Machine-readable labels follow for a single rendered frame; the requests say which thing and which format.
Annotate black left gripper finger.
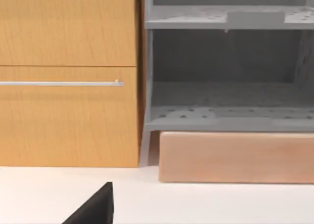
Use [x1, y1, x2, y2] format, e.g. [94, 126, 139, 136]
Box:
[61, 181, 115, 224]

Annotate wooden cupboard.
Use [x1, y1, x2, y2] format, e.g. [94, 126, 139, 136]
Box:
[0, 0, 148, 168]

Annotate grey pierced open shelf unit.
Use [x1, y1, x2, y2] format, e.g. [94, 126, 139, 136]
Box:
[144, 0, 314, 166]

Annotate plain wooden drawer front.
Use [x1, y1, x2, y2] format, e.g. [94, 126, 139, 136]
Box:
[0, 0, 138, 67]

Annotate wooden drawer front with handle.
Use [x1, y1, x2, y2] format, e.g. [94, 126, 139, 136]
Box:
[0, 66, 140, 168]

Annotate long metal handle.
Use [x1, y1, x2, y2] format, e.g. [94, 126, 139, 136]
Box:
[0, 79, 125, 87]

